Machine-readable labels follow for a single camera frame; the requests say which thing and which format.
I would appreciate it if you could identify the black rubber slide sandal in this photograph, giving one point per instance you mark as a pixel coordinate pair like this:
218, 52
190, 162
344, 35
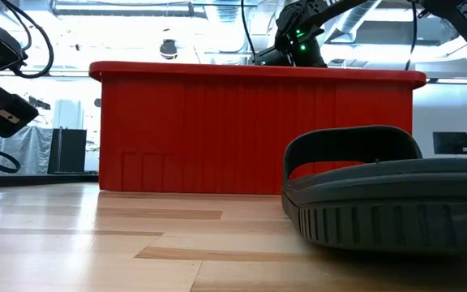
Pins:
379, 186

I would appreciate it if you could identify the dark ceiling dome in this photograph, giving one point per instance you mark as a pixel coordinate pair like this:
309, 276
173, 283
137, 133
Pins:
168, 49

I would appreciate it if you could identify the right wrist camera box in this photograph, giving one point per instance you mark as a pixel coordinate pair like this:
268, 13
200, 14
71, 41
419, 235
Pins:
272, 57

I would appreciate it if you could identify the small black monitor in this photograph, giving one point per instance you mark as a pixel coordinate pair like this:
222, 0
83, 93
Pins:
452, 142

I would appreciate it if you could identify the black cabinet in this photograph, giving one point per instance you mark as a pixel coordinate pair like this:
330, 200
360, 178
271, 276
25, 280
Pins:
67, 152

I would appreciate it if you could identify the silver ceiling duct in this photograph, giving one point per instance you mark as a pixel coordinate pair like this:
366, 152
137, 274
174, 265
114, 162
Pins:
355, 20

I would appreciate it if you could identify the grey tarp cover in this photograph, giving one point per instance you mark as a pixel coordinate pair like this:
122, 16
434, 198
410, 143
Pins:
26, 150

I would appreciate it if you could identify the white cabinet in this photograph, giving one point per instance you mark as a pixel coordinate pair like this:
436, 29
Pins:
67, 115

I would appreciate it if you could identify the black table frame rail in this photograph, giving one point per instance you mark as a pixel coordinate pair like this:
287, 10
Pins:
47, 180

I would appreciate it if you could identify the red plastic bin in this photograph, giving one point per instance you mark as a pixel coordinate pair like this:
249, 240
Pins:
217, 130

